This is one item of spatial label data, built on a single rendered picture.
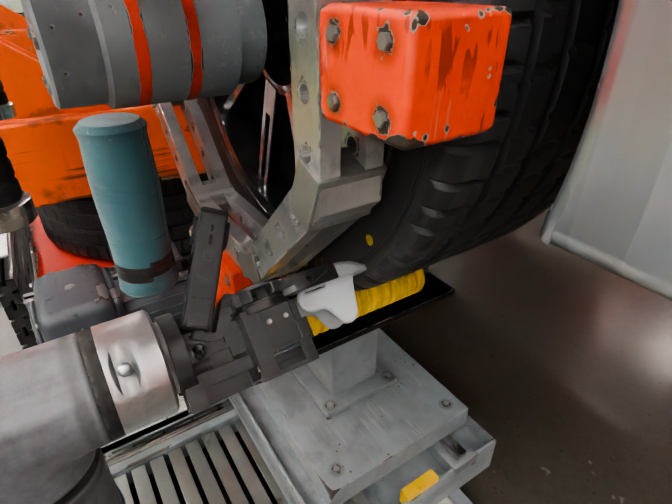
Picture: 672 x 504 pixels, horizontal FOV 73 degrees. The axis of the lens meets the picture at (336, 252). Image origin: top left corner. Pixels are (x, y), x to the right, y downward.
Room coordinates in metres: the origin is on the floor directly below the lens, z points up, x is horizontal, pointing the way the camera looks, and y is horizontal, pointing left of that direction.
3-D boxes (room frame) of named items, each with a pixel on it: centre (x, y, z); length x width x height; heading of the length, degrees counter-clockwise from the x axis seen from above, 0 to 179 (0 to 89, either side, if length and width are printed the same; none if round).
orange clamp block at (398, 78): (0.30, -0.04, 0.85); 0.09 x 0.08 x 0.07; 33
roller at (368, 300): (0.52, -0.02, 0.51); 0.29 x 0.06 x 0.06; 123
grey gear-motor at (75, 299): (0.77, 0.38, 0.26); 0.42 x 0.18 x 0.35; 123
